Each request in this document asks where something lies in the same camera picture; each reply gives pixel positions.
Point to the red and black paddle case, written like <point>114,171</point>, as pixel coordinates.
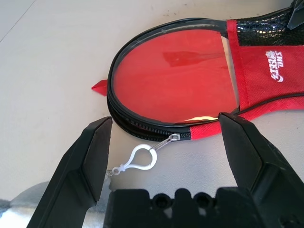
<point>261,78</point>

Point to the white plastic clip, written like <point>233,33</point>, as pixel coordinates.
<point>121,168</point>

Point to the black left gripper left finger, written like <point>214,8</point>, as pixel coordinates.
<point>71,171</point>

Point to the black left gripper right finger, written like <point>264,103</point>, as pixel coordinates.
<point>261,166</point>

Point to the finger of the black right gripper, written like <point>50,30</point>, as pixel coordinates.
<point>297,14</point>

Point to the red ping-pong paddle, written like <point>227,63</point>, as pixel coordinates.
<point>178,90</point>

